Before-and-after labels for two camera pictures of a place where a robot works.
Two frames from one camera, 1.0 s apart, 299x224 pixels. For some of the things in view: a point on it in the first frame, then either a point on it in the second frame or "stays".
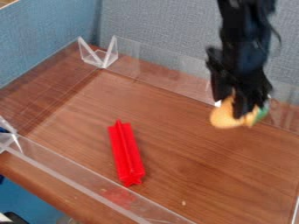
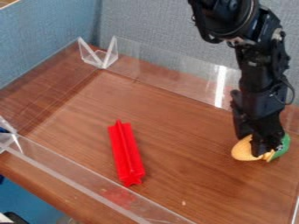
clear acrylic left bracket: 9,137 stays
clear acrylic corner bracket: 98,58 stays
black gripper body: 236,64 -> 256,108
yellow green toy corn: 223,116 -> 242,150
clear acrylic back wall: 182,73 stays
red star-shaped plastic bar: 126,153 stays
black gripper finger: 222,89 -> 242,124
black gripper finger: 247,100 -> 263,143
